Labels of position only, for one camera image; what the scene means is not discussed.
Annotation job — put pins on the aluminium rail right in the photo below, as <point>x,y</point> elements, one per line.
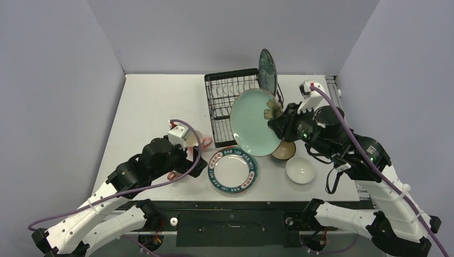
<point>335,95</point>

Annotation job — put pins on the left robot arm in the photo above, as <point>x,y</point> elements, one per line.
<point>121,186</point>

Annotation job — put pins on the dark blue plate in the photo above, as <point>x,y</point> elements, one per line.
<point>267,77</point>

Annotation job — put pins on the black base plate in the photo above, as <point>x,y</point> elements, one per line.
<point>231,223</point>

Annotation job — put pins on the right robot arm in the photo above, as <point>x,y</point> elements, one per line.
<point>398,226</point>

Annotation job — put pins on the white plate blue rim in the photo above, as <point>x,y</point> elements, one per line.
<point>231,167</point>

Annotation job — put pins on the large pink mug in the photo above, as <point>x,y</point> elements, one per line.
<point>197,139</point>

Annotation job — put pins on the light green flower plate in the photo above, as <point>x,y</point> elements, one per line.
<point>249,117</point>

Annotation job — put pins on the brown black bowl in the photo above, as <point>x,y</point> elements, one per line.
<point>285,151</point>

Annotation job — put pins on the black wire dish rack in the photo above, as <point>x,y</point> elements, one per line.
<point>222,89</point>

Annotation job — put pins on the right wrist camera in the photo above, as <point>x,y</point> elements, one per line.
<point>311,97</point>

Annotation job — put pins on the small orange mug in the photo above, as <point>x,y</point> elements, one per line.
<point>174,176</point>

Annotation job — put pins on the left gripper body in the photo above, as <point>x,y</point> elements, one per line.
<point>178,161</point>

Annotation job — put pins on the red teal plate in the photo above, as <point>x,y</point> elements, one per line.
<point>232,190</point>

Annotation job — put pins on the white bowl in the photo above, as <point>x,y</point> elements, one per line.
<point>300,170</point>

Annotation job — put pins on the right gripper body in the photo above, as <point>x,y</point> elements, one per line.
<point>281,123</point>

